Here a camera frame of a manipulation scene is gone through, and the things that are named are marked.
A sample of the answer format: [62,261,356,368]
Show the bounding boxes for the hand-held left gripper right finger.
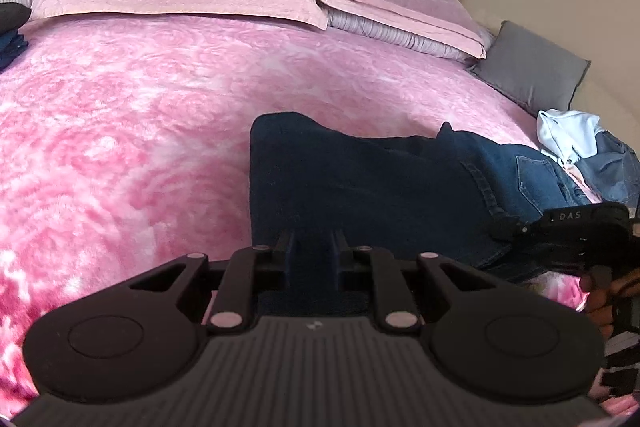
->
[332,229,493,334]

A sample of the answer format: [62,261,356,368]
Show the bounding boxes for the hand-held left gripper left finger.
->
[130,229,296,334]

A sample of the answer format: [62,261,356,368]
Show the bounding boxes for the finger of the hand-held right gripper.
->
[489,216,533,242]

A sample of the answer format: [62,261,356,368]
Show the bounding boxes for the dark blue jeans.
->
[249,112,596,315]

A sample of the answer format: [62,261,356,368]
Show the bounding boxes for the person's right hand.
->
[579,264,640,340]

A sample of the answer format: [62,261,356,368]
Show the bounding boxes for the grey cushion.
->
[467,21,591,110]

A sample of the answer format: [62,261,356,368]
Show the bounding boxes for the pink floral blanket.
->
[0,14,640,408]

